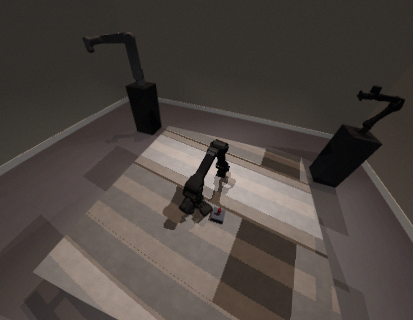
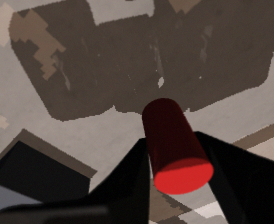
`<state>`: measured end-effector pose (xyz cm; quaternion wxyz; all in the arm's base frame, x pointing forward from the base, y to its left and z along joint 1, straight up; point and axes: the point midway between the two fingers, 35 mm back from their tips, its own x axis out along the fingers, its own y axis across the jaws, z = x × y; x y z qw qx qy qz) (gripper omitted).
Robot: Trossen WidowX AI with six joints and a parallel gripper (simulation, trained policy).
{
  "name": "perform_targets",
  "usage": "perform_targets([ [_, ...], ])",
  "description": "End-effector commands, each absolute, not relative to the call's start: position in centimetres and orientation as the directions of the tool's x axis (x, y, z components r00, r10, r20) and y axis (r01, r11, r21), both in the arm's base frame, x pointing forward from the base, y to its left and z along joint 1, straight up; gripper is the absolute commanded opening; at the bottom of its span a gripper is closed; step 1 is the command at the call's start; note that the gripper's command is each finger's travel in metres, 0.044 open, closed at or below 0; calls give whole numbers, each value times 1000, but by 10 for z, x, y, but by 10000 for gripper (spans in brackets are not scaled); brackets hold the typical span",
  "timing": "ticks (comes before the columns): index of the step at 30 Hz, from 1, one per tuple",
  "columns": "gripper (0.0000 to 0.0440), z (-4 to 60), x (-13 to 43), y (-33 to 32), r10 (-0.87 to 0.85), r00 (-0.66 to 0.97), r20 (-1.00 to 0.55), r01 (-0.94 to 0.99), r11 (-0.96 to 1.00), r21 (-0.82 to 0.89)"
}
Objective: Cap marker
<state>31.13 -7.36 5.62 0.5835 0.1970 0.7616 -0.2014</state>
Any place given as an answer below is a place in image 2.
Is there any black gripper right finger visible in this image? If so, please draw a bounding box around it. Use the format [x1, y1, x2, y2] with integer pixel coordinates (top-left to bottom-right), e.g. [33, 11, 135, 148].
[194, 131, 274, 224]

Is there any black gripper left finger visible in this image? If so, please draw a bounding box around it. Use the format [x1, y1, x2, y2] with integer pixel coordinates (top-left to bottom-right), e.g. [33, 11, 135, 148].
[0, 138, 151, 224]

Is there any dark red translucent marker cap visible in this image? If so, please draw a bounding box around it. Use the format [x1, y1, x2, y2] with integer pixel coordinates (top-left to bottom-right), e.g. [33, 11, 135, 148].
[142, 98, 214, 195]

